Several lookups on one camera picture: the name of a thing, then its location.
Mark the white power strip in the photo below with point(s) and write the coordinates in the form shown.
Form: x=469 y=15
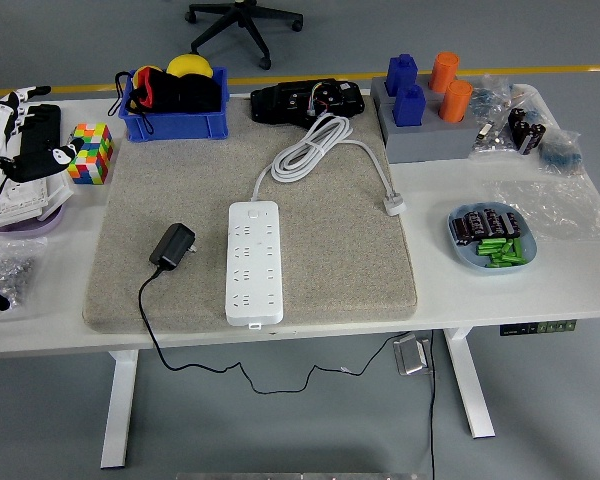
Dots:
x=255 y=290

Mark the light blue plate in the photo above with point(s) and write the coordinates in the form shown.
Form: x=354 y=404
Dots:
x=460 y=255

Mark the yellow ball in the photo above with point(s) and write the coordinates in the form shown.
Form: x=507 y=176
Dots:
x=187 y=65

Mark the black office chair base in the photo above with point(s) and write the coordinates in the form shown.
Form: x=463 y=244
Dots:
x=240 y=22

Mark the grey block holder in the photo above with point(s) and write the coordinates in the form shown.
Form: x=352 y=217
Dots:
x=430 y=142

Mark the black capacitor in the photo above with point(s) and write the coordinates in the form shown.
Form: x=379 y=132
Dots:
x=475 y=223
x=510 y=225
x=493 y=222
x=461 y=231

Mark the clear bag of silver parts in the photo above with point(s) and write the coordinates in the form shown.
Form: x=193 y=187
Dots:
x=490 y=142

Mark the white table leg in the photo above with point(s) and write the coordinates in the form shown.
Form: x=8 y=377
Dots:
x=120 y=410
x=467 y=385

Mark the clear bag of blue parts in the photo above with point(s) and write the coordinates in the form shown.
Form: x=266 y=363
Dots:
x=560 y=152

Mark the green battery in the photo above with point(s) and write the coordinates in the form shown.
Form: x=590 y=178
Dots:
x=490 y=245
x=504 y=264
x=517 y=247
x=490 y=251
x=505 y=258

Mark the blue plastic bin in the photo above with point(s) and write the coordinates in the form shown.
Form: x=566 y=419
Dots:
x=180 y=127

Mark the grey-brown fabric mat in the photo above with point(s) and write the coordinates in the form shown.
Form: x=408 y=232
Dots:
x=330 y=250

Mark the silver foot pedal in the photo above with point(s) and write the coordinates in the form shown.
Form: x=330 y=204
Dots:
x=411 y=356

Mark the clear bag of blue resistors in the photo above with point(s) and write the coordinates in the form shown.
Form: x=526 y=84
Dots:
x=490 y=95

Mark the clear bag of metal screws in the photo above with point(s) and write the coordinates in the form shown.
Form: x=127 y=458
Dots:
x=15 y=270

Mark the black table control panel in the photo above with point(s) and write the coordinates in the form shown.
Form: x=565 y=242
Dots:
x=537 y=327

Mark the empty clear plastic bag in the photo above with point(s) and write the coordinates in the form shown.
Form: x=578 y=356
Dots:
x=555 y=210

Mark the orange plastic cylinder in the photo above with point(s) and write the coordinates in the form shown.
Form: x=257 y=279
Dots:
x=455 y=102
x=443 y=72

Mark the colourful puzzle cube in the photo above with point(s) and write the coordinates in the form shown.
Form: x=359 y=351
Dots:
x=92 y=160

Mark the clear bag of black capacitors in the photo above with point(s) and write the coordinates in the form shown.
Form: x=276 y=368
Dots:
x=525 y=130

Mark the blue plastic block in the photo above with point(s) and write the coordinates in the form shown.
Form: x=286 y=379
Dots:
x=400 y=75
x=409 y=107

